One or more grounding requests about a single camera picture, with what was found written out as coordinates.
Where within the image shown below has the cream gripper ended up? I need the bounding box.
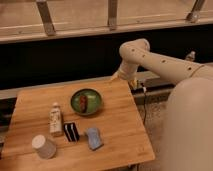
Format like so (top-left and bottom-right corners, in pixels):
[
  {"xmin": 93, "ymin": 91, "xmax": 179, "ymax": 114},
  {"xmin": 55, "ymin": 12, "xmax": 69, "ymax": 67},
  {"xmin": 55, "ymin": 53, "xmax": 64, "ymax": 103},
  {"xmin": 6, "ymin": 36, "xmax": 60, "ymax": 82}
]
[{"xmin": 110, "ymin": 69, "xmax": 137, "ymax": 89}]

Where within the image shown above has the white ceramic cup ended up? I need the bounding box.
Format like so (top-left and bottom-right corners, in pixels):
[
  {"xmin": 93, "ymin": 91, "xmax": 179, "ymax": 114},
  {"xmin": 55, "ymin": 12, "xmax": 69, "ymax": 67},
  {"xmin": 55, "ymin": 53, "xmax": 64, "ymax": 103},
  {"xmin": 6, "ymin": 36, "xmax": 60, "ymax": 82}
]
[{"xmin": 32, "ymin": 135, "xmax": 57, "ymax": 159}]

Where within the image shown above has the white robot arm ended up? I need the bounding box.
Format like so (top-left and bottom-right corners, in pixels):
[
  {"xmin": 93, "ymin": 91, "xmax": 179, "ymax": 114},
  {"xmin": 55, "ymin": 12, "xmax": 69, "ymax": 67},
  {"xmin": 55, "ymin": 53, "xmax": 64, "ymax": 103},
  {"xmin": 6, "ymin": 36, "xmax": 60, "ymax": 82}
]
[{"xmin": 113, "ymin": 39, "xmax": 213, "ymax": 171}]

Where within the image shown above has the black white striped eraser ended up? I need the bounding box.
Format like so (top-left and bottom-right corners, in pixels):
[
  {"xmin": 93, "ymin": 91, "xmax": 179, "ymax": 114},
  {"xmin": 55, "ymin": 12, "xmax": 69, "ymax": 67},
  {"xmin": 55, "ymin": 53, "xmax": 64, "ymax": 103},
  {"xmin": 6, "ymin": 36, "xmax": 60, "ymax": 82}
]
[{"xmin": 63, "ymin": 122, "xmax": 80, "ymax": 142}]

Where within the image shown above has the green bowl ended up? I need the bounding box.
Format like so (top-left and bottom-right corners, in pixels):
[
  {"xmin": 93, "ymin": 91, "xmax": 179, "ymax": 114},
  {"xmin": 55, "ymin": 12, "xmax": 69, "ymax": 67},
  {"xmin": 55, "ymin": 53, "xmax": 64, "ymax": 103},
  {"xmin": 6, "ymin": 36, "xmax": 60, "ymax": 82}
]
[{"xmin": 70, "ymin": 88, "xmax": 103, "ymax": 116}]

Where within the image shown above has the brown sausage in bowl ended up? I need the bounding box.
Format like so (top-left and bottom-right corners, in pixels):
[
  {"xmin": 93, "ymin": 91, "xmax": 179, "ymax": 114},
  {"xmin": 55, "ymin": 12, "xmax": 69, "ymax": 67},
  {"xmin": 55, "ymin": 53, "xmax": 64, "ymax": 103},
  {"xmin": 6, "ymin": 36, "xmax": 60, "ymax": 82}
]
[{"xmin": 79, "ymin": 95, "xmax": 88, "ymax": 113}]

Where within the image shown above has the clear plastic bottle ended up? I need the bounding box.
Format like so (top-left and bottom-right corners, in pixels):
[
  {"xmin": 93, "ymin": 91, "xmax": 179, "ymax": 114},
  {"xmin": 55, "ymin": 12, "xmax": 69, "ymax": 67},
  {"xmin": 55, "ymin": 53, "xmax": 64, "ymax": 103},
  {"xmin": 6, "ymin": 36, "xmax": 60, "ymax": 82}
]
[{"xmin": 185, "ymin": 51, "xmax": 196, "ymax": 62}]

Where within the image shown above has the blue sponge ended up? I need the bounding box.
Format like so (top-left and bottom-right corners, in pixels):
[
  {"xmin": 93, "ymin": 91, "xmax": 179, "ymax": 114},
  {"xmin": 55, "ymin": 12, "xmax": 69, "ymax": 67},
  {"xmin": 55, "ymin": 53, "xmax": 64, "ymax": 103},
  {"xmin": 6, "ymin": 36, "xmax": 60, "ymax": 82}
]
[{"xmin": 86, "ymin": 127, "xmax": 103, "ymax": 151}]

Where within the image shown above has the white glue bottle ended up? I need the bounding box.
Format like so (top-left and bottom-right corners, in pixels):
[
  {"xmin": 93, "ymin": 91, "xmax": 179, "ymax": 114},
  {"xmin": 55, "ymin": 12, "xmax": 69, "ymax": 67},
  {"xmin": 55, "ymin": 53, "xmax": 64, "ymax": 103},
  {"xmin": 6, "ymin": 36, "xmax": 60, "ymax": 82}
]
[{"xmin": 49, "ymin": 102, "xmax": 63, "ymax": 136}]

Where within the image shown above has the black cable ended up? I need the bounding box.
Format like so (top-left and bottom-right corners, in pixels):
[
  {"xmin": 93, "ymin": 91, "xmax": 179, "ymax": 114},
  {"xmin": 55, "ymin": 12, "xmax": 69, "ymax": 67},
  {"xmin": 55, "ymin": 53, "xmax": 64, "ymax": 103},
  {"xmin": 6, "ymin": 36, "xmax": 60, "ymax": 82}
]
[{"xmin": 142, "ymin": 87, "xmax": 148, "ymax": 126}]

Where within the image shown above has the middle metal bracket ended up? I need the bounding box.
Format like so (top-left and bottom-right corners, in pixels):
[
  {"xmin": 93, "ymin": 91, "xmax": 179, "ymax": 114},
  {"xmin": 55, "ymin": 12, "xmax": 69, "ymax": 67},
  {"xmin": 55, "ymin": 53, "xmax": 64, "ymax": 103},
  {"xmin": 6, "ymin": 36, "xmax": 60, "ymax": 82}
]
[{"xmin": 107, "ymin": 0, "xmax": 118, "ymax": 30}]

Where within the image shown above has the metal bracket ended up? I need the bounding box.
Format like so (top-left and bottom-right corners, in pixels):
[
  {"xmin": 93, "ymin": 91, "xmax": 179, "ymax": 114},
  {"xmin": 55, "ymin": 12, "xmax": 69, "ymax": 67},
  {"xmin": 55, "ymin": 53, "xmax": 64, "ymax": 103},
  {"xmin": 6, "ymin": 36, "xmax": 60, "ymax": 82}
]
[
  {"xmin": 186, "ymin": 0, "xmax": 205, "ymax": 23},
  {"xmin": 36, "ymin": 0, "xmax": 56, "ymax": 36},
  {"xmin": 107, "ymin": 0, "xmax": 118, "ymax": 30}
]

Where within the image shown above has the right metal bracket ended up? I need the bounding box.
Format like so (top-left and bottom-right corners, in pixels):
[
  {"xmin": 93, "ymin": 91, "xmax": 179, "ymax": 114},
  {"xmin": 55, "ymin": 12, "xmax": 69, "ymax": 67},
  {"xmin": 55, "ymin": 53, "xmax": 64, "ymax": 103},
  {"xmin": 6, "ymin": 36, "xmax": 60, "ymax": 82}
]
[{"xmin": 186, "ymin": 0, "xmax": 205, "ymax": 23}]

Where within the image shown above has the left metal bracket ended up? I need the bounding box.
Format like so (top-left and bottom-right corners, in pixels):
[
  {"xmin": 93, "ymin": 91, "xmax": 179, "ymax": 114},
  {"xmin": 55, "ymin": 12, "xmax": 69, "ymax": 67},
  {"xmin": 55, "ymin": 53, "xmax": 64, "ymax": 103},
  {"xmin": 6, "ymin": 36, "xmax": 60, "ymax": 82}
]
[{"xmin": 36, "ymin": 0, "xmax": 56, "ymax": 36}]

